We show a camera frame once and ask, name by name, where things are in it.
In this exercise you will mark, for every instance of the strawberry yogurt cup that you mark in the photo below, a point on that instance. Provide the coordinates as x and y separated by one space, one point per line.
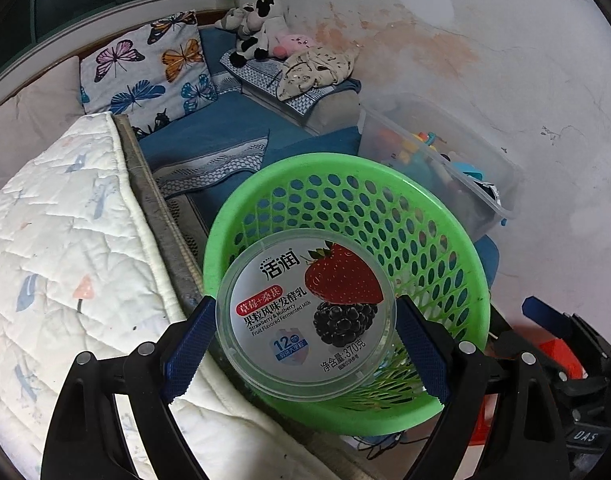
295 320

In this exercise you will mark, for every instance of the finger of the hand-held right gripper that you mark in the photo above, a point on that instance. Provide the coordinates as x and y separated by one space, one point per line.
543 312

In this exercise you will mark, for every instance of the white quilted blanket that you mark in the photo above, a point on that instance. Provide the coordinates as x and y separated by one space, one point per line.
60 235

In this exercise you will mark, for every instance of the butterfly print pillow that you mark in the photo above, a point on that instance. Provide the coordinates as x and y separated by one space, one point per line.
140 70

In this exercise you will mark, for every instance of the green perforated plastic basket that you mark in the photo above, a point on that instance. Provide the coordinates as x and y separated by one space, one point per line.
335 162

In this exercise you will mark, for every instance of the cream speckled cloth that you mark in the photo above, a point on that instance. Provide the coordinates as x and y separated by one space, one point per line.
315 67

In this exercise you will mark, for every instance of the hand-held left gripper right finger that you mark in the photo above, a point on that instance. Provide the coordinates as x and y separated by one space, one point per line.
425 355

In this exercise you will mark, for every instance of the pile of colourful toys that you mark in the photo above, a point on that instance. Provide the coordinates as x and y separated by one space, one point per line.
410 147

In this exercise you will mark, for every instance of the grey plush toy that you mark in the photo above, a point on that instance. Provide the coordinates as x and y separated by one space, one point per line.
235 19

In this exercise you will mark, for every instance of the folded blue patterned blanket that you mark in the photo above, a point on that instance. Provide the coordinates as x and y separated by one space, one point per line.
320 105

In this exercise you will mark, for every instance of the blue patterned sofa cover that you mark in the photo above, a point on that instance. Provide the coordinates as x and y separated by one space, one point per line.
210 135

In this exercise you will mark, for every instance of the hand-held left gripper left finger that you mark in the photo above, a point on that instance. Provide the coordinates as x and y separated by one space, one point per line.
188 350

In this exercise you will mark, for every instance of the clear plastic storage box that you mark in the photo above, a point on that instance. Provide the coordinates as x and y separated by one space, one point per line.
485 165

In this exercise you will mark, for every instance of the pink plush toy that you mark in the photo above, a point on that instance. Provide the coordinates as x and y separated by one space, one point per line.
295 42

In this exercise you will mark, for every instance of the black and white cow plush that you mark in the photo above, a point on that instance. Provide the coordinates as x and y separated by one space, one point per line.
268 22

